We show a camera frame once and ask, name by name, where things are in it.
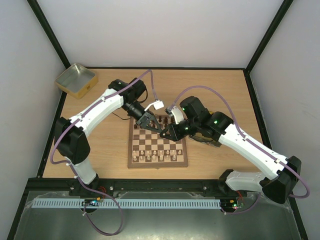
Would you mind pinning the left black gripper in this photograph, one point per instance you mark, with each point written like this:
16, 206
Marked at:
148, 116

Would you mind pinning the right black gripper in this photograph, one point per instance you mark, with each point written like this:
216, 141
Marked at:
175, 132

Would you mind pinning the wooden chess board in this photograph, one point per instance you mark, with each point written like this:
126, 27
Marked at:
147, 149

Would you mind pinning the gold tin with white pieces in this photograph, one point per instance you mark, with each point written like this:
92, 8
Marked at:
204, 140

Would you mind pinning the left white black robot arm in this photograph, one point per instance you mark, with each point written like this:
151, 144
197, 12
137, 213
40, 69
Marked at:
71, 135

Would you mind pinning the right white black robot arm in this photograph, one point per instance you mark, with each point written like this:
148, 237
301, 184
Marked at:
278, 174

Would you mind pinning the empty gold square tin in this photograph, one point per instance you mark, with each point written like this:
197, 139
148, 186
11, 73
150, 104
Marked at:
76, 80

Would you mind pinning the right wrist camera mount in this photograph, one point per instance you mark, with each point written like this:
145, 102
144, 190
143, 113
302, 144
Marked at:
176, 113

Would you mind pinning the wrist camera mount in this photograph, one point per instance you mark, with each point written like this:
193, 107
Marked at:
176, 113
158, 104

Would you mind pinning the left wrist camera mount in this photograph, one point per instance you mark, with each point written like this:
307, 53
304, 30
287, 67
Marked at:
158, 104

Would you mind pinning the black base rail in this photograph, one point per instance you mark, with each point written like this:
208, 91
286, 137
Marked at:
206, 188

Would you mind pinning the slotted grey cable duct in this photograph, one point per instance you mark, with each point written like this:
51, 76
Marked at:
73, 203

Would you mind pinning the black frame post left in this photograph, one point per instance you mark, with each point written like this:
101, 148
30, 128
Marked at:
39, 14

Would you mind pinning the black frame post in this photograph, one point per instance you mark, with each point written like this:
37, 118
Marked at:
277, 19
39, 14

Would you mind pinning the black frame post right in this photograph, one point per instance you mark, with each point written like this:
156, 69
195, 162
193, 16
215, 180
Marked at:
277, 19

